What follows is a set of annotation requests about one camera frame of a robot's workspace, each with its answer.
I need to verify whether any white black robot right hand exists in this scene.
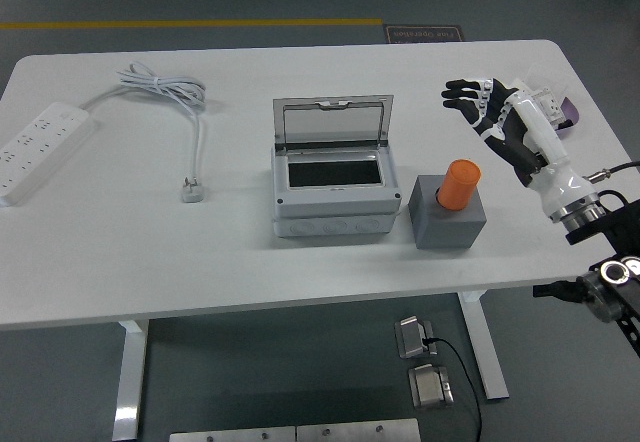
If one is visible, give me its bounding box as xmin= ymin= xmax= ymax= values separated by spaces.
xmin=440 ymin=76 xmax=599 ymax=219

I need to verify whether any orange cylindrical battery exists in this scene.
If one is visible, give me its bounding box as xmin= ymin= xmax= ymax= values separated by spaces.
xmin=435 ymin=159 xmax=482 ymax=212

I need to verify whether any smoky transparent hinged lid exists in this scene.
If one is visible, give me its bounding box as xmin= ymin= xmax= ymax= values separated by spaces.
xmin=272 ymin=94 xmax=394 ymax=151

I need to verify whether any grey plastic enclosure box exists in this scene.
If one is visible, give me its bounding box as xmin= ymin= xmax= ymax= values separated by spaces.
xmin=270 ymin=141 xmax=404 ymax=238

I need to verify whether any white socket module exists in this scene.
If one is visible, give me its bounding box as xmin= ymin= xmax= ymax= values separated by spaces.
xmin=532 ymin=86 xmax=574 ymax=131

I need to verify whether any clear plastic bag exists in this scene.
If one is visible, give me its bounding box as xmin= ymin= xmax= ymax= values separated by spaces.
xmin=527 ymin=64 xmax=571 ymax=97

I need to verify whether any grey block holder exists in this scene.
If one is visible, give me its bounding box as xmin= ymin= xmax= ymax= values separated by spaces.
xmin=408 ymin=174 xmax=489 ymax=251

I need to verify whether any black table control panel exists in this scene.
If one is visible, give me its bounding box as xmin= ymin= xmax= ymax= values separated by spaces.
xmin=532 ymin=281 xmax=584 ymax=301

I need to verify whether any dark floor sign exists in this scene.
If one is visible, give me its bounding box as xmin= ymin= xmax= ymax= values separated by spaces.
xmin=382 ymin=24 xmax=466 ymax=44

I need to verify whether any white table leg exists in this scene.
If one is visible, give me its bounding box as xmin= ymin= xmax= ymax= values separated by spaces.
xmin=458 ymin=291 xmax=510 ymax=402
xmin=110 ymin=319 xmax=150 ymax=442

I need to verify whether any grey metal plate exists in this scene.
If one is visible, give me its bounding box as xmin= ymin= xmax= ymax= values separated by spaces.
xmin=295 ymin=418 xmax=421 ymax=442
xmin=168 ymin=425 xmax=297 ymax=442

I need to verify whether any yellow floor tape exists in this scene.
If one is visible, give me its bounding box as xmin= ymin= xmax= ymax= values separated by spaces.
xmin=0 ymin=17 xmax=384 ymax=31

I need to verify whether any white power strip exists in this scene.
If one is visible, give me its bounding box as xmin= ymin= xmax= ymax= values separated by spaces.
xmin=0 ymin=101 xmax=96 ymax=207

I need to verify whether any black floor cable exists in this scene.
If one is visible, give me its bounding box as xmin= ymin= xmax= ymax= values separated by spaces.
xmin=422 ymin=336 xmax=484 ymax=442

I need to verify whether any white power cord with plug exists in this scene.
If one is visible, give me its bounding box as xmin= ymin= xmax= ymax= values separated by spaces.
xmin=79 ymin=61 xmax=209 ymax=204

